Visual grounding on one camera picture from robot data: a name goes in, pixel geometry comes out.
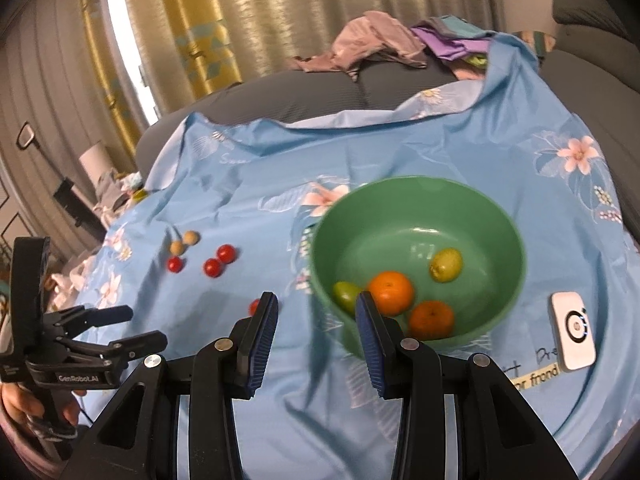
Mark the purple garment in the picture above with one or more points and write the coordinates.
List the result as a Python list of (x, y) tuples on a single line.
[(445, 45)]

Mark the patterned pillow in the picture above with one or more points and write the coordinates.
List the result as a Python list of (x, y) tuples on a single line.
[(537, 42)]

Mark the grey sofa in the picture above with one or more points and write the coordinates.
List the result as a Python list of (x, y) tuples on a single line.
[(310, 95)]

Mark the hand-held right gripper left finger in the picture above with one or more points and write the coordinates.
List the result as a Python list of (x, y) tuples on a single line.
[(261, 340)]

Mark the person's left hand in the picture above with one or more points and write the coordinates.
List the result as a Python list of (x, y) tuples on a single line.
[(15, 402)]

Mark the tan longan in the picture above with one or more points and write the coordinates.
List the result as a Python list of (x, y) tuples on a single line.
[(176, 247), (190, 238)]

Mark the blue floral cloth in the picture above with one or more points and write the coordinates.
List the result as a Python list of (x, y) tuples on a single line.
[(250, 185)]

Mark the orange tangerine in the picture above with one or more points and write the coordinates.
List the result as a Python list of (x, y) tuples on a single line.
[(391, 292), (432, 320)]

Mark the black bar-shaped object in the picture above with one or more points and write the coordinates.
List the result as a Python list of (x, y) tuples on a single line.
[(80, 205)]

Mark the white paper cup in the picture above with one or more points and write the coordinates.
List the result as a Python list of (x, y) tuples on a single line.
[(95, 160)]

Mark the white rectangular device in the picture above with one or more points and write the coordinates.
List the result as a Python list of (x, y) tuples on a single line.
[(562, 340)]

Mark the pink garment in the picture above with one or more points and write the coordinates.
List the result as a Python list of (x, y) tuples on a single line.
[(370, 35)]

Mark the red cherry tomato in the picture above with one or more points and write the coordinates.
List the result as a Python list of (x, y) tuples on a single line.
[(175, 263), (255, 306), (212, 267), (226, 253)]

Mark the grey-blue garment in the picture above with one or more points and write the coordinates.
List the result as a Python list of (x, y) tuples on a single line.
[(450, 24)]

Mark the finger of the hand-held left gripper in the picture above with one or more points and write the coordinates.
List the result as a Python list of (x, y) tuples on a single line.
[(135, 342), (100, 316)]

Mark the yellow patterned curtain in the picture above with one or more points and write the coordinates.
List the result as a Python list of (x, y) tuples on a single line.
[(225, 20)]

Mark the green plastic bowl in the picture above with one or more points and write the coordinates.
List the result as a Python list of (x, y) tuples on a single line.
[(400, 220)]

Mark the green-yellow jujube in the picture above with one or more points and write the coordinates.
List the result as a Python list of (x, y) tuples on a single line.
[(446, 265), (345, 294)]

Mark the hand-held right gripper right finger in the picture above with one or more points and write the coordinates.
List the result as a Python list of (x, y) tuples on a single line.
[(371, 345)]

